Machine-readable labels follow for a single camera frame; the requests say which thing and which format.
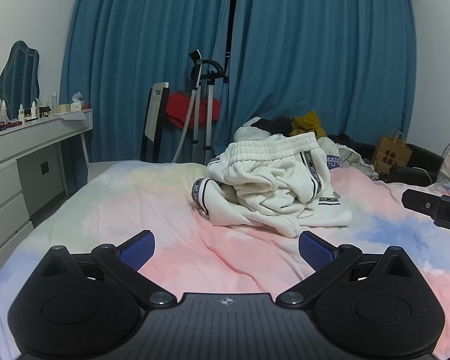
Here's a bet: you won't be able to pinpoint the dark navy cloth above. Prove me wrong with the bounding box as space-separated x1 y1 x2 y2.
327 132 365 148

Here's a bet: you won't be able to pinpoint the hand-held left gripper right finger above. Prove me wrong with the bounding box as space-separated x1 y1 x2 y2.
276 231 415 310

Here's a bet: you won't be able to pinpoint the red cloth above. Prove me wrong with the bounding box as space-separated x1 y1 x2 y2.
166 91 221 130

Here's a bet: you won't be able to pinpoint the black and white chair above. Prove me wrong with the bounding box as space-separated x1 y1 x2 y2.
140 82 171 164

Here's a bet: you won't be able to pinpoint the black bed frame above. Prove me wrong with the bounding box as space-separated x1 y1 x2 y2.
360 142 450 188

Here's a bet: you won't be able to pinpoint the pastel tie-dye duvet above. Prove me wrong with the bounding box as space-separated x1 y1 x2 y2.
0 159 450 360

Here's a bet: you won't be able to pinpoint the black cloth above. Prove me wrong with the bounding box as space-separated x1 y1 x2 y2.
255 117 297 136

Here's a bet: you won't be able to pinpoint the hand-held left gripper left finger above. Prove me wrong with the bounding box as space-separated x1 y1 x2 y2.
41 230 178 310

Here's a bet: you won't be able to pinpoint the mustard yellow cloth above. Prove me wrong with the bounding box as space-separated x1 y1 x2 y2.
290 110 328 139

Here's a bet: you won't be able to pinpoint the white pants with striped trim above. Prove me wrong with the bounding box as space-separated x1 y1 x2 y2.
191 132 353 239

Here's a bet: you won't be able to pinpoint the brown paper bag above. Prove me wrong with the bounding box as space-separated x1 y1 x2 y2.
371 129 413 176

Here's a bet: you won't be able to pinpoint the light grey printed jacket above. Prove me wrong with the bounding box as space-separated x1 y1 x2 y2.
317 137 379 181

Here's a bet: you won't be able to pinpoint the white dresser desk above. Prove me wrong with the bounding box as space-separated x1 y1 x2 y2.
0 108 94 275

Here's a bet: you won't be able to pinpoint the standing garment steamer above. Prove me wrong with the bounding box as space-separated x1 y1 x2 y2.
172 49 231 166

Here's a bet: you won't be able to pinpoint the wavy edged mirror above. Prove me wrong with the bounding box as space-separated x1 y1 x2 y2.
0 40 41 121

